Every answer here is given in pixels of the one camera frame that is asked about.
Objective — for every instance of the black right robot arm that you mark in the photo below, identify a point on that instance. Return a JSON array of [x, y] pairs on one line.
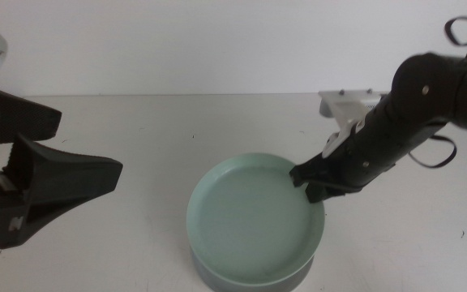
[[428, 89]]

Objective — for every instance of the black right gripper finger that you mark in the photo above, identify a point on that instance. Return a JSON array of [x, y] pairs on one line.
[[320, 194]]

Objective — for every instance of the pale green shallow bowl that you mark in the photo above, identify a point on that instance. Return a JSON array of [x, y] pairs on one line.
[[254, 219]]

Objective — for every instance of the grey shallow bowl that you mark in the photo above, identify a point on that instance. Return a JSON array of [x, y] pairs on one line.
[[217, 284]]

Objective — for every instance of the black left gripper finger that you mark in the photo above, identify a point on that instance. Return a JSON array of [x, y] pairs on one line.
[[67, 174], [26, 117]]

